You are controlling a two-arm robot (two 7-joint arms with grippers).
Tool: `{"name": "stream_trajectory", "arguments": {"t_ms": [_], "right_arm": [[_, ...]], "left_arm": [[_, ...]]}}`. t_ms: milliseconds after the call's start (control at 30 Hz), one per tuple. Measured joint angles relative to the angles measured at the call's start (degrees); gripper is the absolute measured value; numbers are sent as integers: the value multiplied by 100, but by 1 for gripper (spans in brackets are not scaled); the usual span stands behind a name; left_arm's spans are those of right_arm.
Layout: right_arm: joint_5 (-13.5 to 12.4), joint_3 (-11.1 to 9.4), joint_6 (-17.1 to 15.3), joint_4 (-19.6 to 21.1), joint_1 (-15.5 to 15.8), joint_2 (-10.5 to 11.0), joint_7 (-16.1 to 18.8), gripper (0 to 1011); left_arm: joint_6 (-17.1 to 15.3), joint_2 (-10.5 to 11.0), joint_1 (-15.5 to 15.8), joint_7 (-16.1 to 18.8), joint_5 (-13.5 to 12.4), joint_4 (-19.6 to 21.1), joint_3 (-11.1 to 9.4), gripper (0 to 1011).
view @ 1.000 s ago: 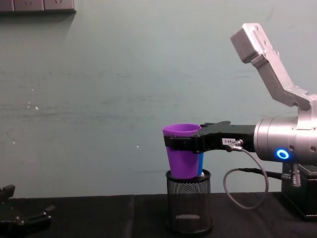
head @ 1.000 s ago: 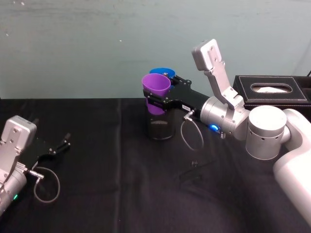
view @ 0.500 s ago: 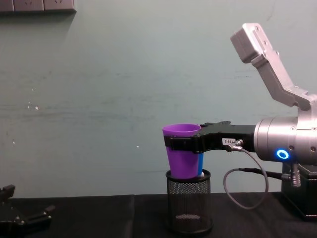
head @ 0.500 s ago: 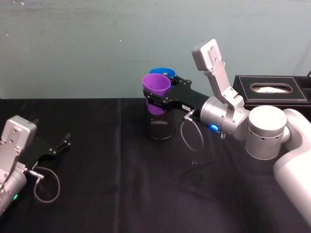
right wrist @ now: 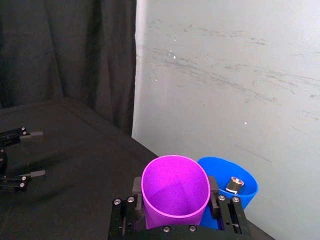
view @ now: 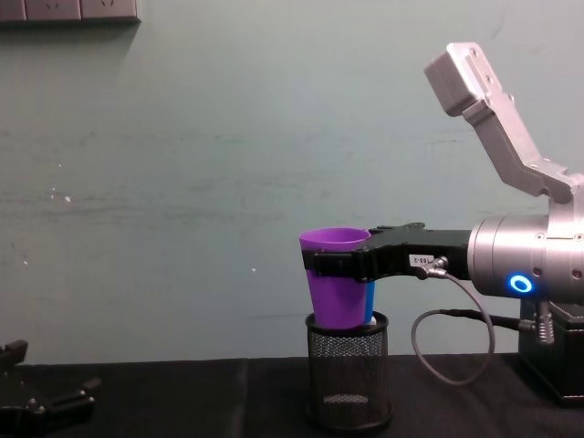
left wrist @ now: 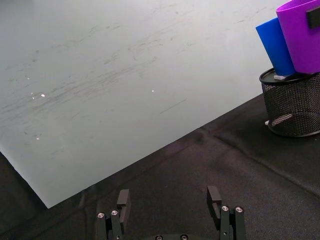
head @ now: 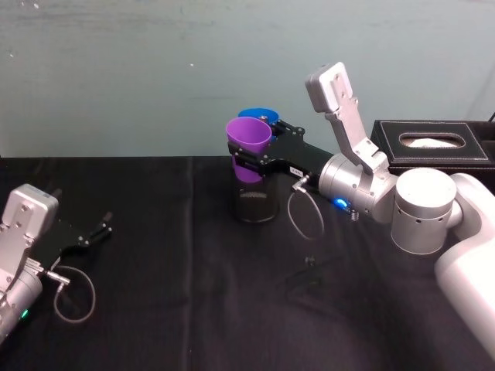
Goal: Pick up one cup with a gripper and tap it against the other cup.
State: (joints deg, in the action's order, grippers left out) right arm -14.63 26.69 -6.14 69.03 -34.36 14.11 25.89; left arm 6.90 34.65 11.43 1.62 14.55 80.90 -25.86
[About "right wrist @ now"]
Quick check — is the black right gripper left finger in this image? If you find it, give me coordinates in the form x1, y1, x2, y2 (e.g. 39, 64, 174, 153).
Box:
107, 176, 146, 238

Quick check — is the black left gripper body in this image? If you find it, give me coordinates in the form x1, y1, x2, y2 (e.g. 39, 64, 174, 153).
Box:
0, 146, 9, 179

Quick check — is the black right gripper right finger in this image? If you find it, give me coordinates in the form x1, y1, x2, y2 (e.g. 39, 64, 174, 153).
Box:
207, 175, 251, 236

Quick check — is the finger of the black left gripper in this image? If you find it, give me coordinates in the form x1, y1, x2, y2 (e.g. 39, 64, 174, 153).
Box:
0, 169, 47, 194
0, 126, 44, 149

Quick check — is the purple plastic cup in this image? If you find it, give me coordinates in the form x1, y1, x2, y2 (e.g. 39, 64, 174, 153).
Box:
140, 154, 211, 230

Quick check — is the blue plastic cup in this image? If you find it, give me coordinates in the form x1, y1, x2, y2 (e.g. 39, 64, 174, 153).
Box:
196, 156, 259, 230

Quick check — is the small black silver cylinder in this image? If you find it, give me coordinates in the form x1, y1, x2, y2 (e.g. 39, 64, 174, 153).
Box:
225, 176, 245, 195

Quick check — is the black table cloth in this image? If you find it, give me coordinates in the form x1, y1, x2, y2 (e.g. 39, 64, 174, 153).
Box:
0, 96, 276, 240

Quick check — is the black curtain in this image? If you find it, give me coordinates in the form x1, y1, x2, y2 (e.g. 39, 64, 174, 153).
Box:
0, 0, 138, 138

